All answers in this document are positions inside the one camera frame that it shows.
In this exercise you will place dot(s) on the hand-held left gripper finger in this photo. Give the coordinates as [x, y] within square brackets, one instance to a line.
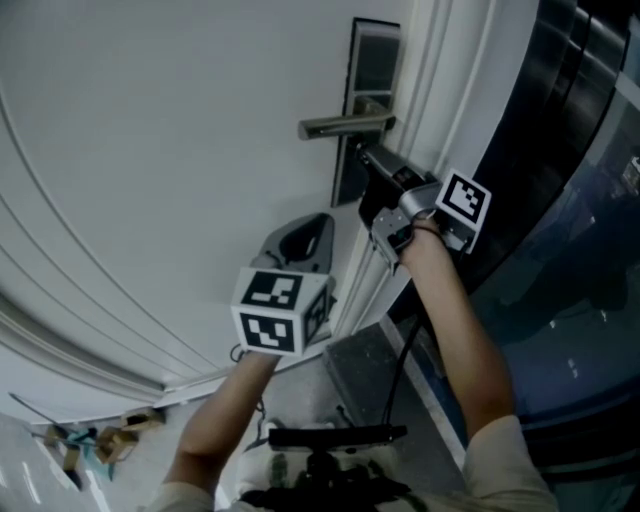
[325, 255]
[272, 245]

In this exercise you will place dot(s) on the frosted glass door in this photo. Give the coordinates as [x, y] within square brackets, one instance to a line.
[575, 310]

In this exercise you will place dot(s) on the person's beige shirt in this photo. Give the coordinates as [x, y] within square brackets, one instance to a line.
[505, 465]

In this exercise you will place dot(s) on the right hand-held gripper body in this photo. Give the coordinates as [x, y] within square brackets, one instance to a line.
[462, 200]

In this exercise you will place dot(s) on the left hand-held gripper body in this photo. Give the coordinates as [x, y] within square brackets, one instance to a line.
[272, 295]

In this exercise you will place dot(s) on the dark door lock plate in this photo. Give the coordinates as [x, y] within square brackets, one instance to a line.
[377, 60]

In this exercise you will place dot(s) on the person's right forearm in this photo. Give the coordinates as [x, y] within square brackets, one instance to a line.
[450, 320]

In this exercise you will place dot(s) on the black metal door frame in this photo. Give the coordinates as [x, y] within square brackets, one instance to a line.
[560, 100]

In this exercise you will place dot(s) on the person's white shoe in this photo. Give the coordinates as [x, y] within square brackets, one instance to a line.
[252, 465]

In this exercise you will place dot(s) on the black wrist band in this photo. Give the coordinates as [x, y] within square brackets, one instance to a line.
[430, 231]

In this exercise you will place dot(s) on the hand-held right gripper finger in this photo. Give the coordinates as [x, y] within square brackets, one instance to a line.
[390, 162]
[380, 195]

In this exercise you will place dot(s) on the black chest-mounted device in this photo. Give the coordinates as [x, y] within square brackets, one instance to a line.
[335, 435]

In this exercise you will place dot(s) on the person's left forearm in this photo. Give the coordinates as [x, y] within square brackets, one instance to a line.
[225, 405]

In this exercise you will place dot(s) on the open cardboard box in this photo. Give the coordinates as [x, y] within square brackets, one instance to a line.
[71, 459]
[54, 436]
[115, 445]
[142, 420]

